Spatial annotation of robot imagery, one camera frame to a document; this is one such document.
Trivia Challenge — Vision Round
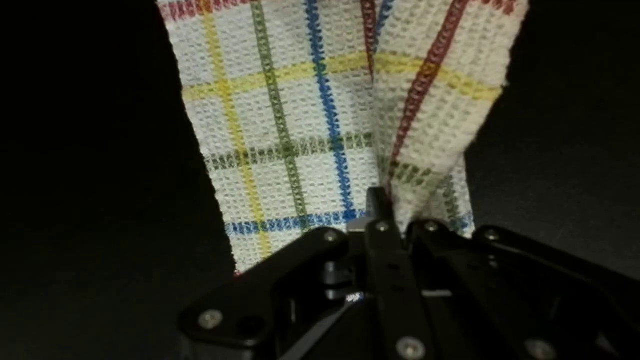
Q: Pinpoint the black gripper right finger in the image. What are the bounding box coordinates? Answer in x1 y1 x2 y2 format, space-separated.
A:
403 218 640 360

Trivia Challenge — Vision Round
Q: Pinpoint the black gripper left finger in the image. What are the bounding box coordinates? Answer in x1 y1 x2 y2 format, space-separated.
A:
179 186 428 360

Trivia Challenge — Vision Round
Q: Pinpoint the plaid checked dish towel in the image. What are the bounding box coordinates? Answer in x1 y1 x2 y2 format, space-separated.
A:
156 0 532 276

